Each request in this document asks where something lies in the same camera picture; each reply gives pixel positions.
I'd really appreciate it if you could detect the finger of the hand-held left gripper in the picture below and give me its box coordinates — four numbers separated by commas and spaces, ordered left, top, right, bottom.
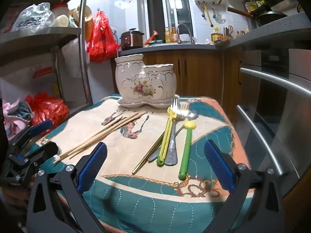
24, 141, 59, 166
15, 120, 53, 149

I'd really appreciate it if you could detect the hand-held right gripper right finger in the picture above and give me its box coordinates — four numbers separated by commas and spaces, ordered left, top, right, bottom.
204, 139, 286, 233

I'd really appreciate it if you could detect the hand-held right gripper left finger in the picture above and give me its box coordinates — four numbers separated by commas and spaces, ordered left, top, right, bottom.
26, 141, 108, 233

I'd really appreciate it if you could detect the wooden chopstick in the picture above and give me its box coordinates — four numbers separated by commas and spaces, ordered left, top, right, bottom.
61, 119, 117, 157
69, 112, 147, 159
53, 113, 140, 163
80, 115, 123, 142

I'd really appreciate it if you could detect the green plastic spoon yellow head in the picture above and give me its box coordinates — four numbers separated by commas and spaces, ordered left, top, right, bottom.
178, 120, 197, 180

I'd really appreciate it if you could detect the silver metal fork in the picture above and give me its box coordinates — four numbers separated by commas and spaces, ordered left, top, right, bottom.
165, 99, 179, 166

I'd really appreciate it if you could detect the yellow green plastic fork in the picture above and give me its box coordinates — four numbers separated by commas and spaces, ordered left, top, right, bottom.
157, 105, 178, 167

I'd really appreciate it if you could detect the floral white ceramic utensil holder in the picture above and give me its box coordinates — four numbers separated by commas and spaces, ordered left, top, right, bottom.
115, 54, 177, 103

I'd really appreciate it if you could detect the pink cloth pile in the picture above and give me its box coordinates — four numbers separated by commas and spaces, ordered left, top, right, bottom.
1, 98, 32, 140

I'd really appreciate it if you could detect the printed quilted blanket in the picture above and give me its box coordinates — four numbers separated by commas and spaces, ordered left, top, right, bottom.
34, 93, 253, 233

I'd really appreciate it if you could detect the silver metal spoon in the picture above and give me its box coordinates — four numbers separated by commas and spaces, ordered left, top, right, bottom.
148, 112, 198, 162

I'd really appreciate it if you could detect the white ceramic drip tray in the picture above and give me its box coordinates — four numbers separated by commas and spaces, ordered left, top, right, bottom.
118, 95, 180, 109

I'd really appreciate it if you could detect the white plastic bag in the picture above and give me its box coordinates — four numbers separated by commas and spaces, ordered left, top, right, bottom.
62, 37, 84, 78

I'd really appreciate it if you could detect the stainless steel oven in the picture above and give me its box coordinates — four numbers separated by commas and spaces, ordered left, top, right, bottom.
234, 49, 311, 196

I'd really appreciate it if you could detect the metal shelf rack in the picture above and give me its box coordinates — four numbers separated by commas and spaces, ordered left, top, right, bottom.
0, 0, 95, 107

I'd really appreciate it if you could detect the wooden base cabinet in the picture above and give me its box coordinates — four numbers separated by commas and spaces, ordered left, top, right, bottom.
110, 46, 246, 127

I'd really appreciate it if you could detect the hanging red plastic bag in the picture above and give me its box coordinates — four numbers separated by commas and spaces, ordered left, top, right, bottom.
87, 11, 121, 63

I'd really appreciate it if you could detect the round white lid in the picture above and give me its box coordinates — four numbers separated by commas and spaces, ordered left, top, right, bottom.
55, 15, 69, 27

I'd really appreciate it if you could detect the clear plastic bag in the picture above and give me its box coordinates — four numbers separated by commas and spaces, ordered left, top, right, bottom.
11, 3, 55, 33

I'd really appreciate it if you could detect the jar with red lid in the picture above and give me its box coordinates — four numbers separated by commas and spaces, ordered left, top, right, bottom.
51, 2, 70, 20

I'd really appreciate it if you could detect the beige cup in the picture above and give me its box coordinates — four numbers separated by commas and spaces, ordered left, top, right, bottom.
73, 5, 93, 23

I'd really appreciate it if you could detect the brown rice cooker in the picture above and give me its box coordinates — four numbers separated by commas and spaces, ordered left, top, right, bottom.
121, 28, 144, 51

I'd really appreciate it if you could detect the yellow cooking oil bottle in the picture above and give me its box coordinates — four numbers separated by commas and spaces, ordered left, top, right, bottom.
211, 27, 224, 43

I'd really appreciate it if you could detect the orange snack packet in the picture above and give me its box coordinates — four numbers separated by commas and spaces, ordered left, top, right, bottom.
145, 30, 159, 45

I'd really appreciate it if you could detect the metal kitchen faucet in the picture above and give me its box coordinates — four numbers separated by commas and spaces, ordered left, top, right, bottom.
176, 23, 195, 44

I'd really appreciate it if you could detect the gray kitchen countertop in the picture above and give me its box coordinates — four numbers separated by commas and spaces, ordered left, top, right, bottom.
119, 12, 311, 56

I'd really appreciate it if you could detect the black wok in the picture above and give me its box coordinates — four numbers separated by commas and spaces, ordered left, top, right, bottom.
253, 10, 288, 27

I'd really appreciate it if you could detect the kitchen window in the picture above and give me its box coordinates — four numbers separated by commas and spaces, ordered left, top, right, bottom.
142, 0, 195, 42

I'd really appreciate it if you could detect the plastic box with red handle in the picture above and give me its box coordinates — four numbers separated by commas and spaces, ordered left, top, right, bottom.
0, 61, 61, 102

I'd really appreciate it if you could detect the curved steel oven handle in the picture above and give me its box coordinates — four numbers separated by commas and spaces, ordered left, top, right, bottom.
236, 105, 285, 175

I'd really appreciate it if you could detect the long steel oven handle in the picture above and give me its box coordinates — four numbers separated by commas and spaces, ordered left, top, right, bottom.
239, 68, 311, 98

